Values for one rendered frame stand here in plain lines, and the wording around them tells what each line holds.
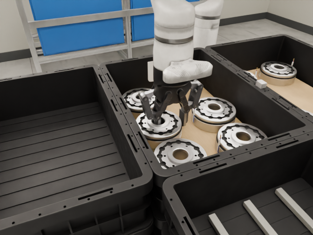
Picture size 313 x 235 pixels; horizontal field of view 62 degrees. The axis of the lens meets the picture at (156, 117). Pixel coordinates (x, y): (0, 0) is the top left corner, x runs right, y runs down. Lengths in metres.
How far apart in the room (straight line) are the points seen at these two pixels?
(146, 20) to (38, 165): 2.14
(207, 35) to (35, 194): 0.70
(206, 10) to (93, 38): 1.65
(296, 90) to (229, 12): 3.48
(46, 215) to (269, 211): 0.34
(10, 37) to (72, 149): 2.76
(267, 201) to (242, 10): 4.03
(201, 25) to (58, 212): 0.74
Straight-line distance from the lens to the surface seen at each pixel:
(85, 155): 0.56
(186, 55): 0.47
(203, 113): 0.60
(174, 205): 0.34
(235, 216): 0.47
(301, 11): 4.38
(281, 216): 0.49
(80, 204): 0.35
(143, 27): 2.57
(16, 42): 3.29
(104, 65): 0.67
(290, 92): 0.83
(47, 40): 2.38
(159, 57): 0.47
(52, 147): 0.60
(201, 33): 0.93
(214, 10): 0.92
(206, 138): 0.58
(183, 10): 0.45
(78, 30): 2.39
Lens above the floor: 1.21
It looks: 37 degrees down
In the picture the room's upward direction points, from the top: straight up
